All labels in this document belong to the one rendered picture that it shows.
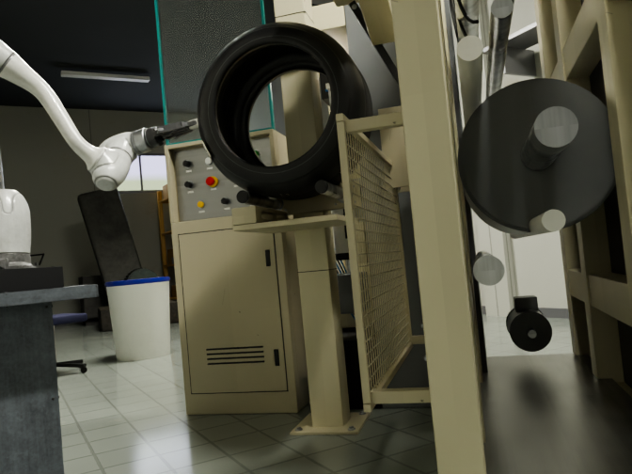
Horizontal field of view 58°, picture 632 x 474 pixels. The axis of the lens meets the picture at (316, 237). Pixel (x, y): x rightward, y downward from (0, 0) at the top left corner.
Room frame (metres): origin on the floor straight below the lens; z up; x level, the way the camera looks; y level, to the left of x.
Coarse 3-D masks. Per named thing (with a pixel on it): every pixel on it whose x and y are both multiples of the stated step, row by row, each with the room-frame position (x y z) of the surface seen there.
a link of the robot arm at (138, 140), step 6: (132, 132) 2.15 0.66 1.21; (138, 132) 2.12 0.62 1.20; (144, 132) 2.13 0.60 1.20; (132, 138) 2.12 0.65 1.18; (138, 138) 2.12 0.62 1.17; (144, 138) 2.12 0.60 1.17; (132, 144) 2.13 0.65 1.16; (138, 144) 2.12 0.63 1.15; (144, 144) 2.12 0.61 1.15; (138, 150) 2.14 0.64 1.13; (144, 150) 2.15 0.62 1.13; (150, 150) 2.16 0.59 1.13
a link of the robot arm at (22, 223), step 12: (0, 192) 1.84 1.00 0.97; (12, 192) 1.86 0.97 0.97; (0, 204) 1.82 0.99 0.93; (12, 204) 1.84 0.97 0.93; (24, 204) 1.89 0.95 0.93; (0, 216) 1.81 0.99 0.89; (12, 216) 1.83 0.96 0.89; (24, 216) 1.87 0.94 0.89; (0, 228) 1.81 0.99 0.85; (12, 228) 1.82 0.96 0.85; (24, 228) 1.86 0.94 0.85; (0, 240) 1.80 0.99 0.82; (12, 240) 1.82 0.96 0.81; (24, 240) 1.86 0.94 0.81; (0, 252) 1.80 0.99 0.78; (12, 252) 1.82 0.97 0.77; (24, 252) 1.86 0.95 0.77
